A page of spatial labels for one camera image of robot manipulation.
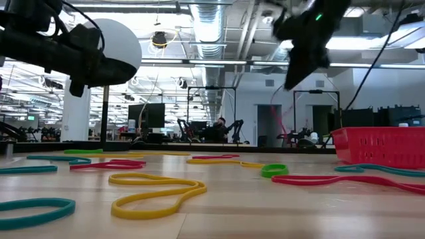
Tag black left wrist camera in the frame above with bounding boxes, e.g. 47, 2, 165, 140
31, 0, 64, 33

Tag black partition panel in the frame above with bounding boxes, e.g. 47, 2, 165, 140
341, 108, 375, 128
377, 105, 423, 127

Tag long ceiling light bar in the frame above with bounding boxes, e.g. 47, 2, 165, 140
141, 58, 425, 70

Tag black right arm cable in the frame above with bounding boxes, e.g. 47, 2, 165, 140
344, 0, 405, 111

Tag black ceiling-mounted device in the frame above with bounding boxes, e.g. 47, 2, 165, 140
151, 31, 168, 50

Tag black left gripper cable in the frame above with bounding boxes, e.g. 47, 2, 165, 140
61, 0, 106, 54

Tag silver ceiling air duct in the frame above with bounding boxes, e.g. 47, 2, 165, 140
189, 0, 227, 124

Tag red plastic basket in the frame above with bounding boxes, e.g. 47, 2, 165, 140
331, 126, 425, 170

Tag person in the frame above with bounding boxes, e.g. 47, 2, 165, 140
204, 117, 230, 143

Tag white globe lamp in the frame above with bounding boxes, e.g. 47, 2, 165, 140
76, 18, 143, 86

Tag black gantry frame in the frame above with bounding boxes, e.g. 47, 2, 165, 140
187, 85, 238, 144
293, 89, 341, 133

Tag black computer monitor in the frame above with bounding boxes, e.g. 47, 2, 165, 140
127, 103, 166, 129

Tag black round lamp base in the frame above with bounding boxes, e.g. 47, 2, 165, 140
73, 140, 132, 153

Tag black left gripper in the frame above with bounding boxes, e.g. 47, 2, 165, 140
49, 23, 135, 98

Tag teal rubber band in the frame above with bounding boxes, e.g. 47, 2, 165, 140
334, 163, 425, 178
0, 198, 76, 231
0, 165, 58, 175
26, 155, 92, 166

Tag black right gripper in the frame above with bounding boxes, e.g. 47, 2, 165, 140
272, 0, 351, 90

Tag red rubber band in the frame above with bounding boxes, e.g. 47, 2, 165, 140
69, 159, 147, 171
191, 153, 240, 160
271, 174, 425, 196

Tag green rubber band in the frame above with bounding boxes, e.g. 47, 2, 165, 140
63, 149, 104, 155
260, 163, 290, 179

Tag yellow rubber band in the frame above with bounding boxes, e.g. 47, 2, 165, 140
108, 172, 208, 220
186, 158, 266, 169
79, 151, 191, 159

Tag black lamp pole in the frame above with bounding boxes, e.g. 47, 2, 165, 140
100, 84, 110, 143

